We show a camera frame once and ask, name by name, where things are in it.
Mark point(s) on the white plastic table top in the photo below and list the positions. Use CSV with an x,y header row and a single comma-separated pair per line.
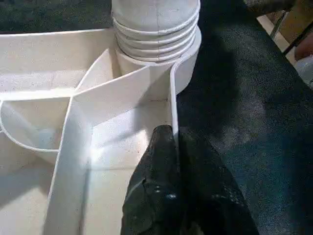
x,y
110,98

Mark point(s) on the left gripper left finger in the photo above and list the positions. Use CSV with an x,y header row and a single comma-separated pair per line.
x,y
156,195

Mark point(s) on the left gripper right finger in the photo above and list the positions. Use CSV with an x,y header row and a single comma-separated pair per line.
x,y
210,200

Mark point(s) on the white plastic table leg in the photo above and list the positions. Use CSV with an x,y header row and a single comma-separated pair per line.
x,y
156,14

